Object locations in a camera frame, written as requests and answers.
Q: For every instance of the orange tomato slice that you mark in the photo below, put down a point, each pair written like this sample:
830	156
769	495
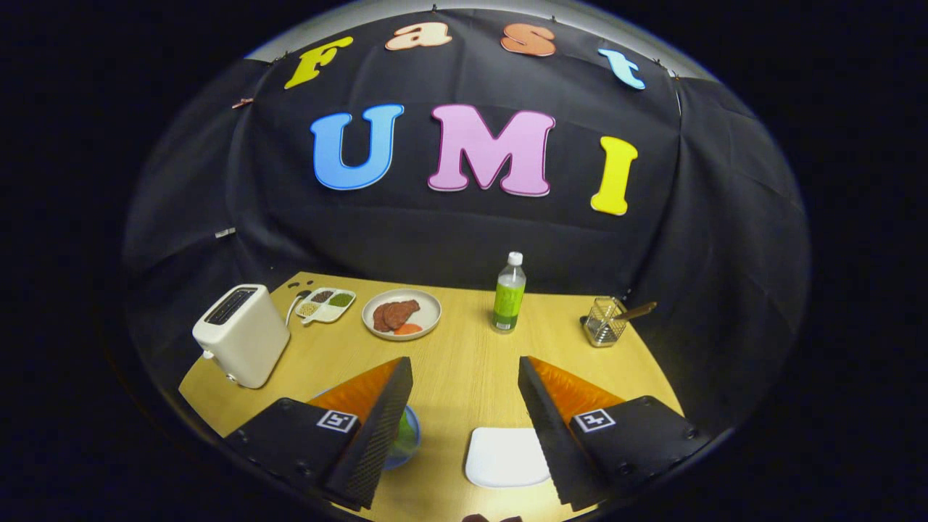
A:
408	329

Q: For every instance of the green lettuce leaf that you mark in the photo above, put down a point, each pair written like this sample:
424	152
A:
402	435

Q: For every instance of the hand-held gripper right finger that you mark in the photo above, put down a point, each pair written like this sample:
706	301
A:
551	435

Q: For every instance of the green drink bottle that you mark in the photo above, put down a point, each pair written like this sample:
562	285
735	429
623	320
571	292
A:
509	297

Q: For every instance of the black backdrop cloth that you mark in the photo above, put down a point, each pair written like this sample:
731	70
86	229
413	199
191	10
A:
435	232

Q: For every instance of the white round plate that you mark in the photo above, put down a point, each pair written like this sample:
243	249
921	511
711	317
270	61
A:
430	312

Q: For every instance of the white square plate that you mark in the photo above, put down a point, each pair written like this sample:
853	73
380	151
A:
504	457

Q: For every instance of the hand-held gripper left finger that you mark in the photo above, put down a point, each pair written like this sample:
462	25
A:
373	435

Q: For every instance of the white toaster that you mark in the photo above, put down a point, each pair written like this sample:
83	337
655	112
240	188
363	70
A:
246	348

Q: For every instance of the white divided condiment tray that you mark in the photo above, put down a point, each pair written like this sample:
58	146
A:
330	314

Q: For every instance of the brown meat slices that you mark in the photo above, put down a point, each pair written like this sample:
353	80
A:
395	315

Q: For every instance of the blue plate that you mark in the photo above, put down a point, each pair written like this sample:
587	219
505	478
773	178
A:
416	431

